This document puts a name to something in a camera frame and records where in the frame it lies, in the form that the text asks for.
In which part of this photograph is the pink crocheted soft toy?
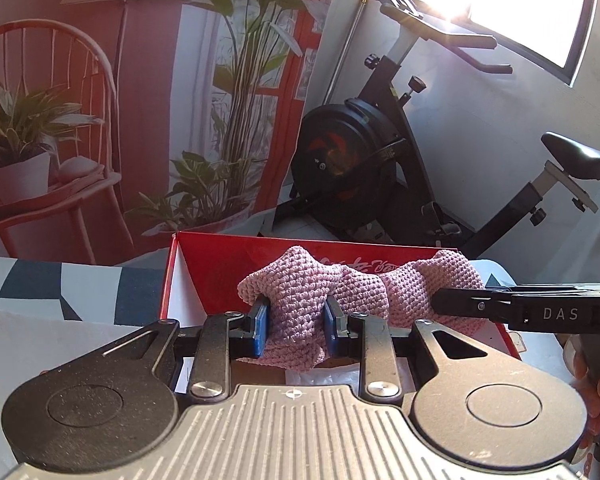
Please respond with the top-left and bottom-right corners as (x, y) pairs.
(237, 246), (484, 372)

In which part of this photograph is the printed living room backdrop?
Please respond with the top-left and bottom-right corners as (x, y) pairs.
(0, 0), (332, 264)

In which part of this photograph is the person's right hand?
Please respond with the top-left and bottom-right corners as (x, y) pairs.
(572, 351), (600, 448)

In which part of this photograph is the red strawberry cardboard box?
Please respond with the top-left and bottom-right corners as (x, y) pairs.
(160, 232), (517, 382)

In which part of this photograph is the black exercise bike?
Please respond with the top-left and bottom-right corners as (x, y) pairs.
(275, 0), (600, 259)

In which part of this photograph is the patterned table cloth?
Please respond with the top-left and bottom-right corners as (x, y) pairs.
(0, 254), (581, 480)

